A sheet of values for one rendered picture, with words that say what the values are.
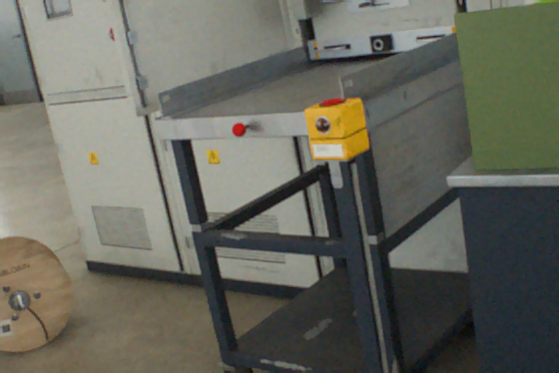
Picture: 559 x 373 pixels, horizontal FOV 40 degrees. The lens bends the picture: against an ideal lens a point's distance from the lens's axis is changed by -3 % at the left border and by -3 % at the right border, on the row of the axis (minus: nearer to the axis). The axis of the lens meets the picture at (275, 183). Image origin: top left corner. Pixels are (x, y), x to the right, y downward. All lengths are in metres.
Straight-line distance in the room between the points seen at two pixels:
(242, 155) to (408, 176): 1.03
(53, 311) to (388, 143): 1.64
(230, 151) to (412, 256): 0.76
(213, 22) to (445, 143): 0.80
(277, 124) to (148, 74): 0.59
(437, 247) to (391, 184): 0.72
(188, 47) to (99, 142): 1.09
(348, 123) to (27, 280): 1.80
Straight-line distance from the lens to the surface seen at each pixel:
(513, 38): 1.35
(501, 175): 1.38
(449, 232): 2.45
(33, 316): 3.01
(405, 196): 1.86
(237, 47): 2.44
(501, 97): 1.37
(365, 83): 1.73
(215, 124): 1.90
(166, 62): 2.29
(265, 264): 2.90
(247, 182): 2.80
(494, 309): 1.49
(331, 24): 2.45
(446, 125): 2.05
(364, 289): 1.53
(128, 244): 3.42
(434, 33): 2.27
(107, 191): 3.39
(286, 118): 1.76
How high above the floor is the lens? 1.14
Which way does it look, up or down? 15 degrees down
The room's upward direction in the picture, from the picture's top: 11 degrees counter-clockwise
